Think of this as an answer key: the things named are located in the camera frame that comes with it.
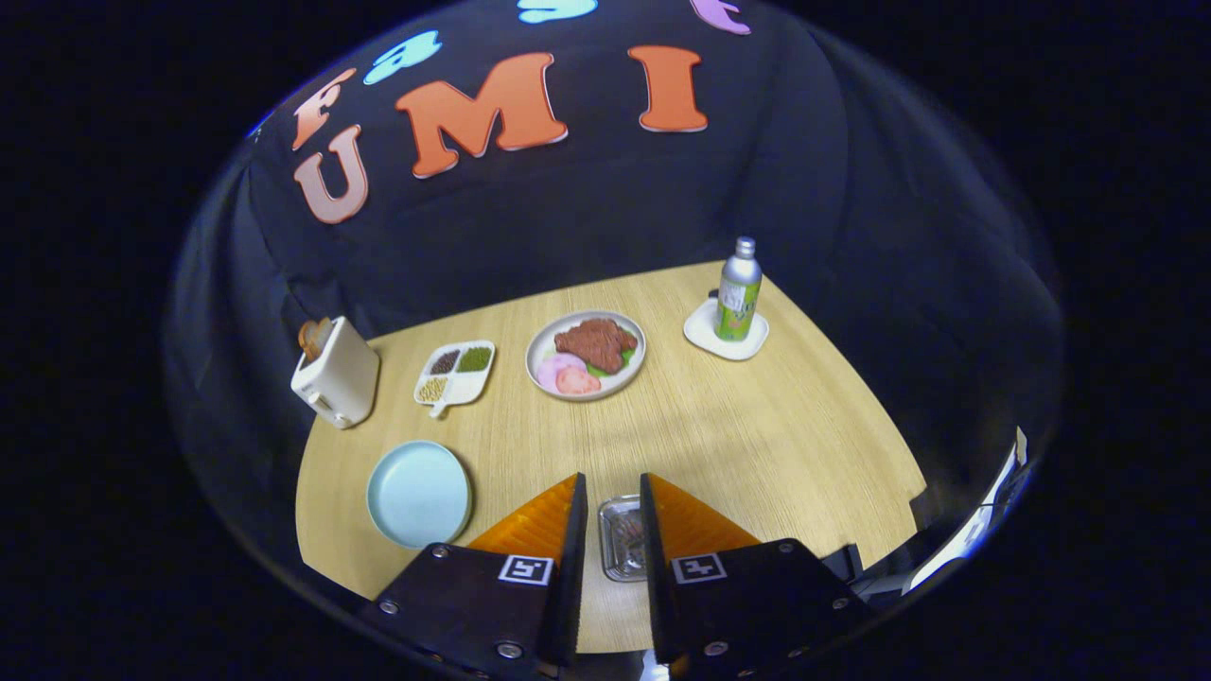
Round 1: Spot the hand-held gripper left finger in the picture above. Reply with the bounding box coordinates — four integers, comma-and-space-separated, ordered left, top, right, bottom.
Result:
358, 472, 589, 681

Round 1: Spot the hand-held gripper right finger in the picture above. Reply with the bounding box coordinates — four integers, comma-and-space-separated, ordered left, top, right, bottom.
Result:
640, 472, 876, 681

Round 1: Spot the light blue plate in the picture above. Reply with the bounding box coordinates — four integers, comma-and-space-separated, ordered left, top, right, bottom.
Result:
366, 440, 473, 550

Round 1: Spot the white round food plate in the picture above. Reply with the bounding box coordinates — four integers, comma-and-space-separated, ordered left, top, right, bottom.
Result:
525, 310, 647, 403

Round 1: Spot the pale pink ham slice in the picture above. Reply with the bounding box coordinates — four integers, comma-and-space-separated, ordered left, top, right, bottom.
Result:
536, 352, 588, 391

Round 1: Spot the white divided bean tray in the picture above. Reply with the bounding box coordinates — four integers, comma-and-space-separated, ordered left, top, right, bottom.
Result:
412, 340, 497, 419

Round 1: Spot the brown meat steak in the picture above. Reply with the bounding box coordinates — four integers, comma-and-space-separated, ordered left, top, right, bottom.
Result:
553, 318, 639, 375

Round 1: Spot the white square coaster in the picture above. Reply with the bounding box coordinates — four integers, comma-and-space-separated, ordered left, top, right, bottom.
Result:
683, 297, 770, 362

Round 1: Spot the green and silver bottle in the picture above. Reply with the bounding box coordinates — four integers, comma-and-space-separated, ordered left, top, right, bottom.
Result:
713, 236, 763, 342

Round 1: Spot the white toaster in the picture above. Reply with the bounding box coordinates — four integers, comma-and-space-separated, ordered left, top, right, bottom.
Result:
290, 316, 381, 430

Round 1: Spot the toasted bread slice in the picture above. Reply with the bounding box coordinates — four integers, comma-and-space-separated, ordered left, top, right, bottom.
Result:
297, 318, 334, 365

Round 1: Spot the metal wire utensil rack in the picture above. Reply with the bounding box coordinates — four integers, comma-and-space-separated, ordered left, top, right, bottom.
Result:
599, 494, 649, 583

